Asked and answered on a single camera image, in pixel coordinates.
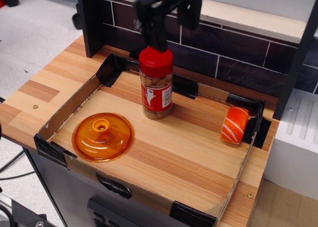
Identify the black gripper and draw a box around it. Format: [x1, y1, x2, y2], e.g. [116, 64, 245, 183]
[133, 0, 202, 52]

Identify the red-capped spice bottle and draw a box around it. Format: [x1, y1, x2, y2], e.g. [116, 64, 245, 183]
[139, 47, 173, 120]

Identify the cardboard fence with black tape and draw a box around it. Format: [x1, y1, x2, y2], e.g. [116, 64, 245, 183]
[34, 54, 271, 227]

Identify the black caster wheel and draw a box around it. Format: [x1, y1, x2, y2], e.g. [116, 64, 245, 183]
[72, 3, 82, 30]

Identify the dark brick-pattern shelf unit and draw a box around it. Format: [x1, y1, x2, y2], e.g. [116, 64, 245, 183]
[78, 0, 318, 119]

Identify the salmon sushi toy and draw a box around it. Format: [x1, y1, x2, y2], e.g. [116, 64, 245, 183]
[221, 107, 249, 144]

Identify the orange transparent pot lid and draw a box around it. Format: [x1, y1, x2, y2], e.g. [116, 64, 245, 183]
[72, 113, 134, 162]

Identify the white grooved side cabinet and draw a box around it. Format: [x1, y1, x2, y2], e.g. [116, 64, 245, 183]
[265, 89, 318, 199]

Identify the black equipment with bolt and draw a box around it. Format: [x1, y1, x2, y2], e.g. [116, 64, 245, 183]
[0, 189, 50, 227]

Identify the black floor cable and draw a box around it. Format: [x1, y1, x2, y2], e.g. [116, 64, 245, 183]
[0, 147, 35, 181]

